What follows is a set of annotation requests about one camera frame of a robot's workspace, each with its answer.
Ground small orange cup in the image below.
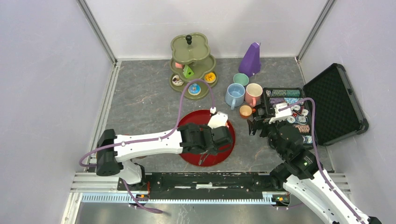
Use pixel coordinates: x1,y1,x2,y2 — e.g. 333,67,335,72
239,105,256,119

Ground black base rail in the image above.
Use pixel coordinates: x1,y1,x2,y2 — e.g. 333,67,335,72
117,172,286,200

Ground green three-tier stand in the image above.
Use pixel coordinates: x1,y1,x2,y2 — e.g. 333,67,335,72
169,32,218,100

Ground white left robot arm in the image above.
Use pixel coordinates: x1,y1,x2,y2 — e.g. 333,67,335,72
96,123,233,190

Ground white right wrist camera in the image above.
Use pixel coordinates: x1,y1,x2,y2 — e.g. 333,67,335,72
269,103,292,124

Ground blue frosted donut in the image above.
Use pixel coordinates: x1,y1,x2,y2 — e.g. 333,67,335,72
188,83,201,96

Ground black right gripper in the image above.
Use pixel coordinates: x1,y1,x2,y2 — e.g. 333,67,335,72
246,114,286,158

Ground pink mug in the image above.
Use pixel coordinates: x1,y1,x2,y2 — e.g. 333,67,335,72
244,83,263,107

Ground purple cone-shaped container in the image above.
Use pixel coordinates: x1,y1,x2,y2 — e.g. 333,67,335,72
238,42,261,77

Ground black poker chip case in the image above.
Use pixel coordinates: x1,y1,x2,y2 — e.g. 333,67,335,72
253,63,369,149

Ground green cake slice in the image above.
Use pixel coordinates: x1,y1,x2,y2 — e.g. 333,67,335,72
183,64,195,78

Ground light blue mug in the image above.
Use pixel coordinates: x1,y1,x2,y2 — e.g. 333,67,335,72
225,83,246,110

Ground mint green cup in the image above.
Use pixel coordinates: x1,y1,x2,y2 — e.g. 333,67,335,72
233,73,249,86

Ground chocolate white tart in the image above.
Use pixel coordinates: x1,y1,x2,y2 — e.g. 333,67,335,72
171,75,184,86

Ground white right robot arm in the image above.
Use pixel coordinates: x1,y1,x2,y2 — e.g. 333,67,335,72
247,120,380,224

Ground pink cake slice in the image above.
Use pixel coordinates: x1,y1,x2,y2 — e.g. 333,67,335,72
175,63,184,69

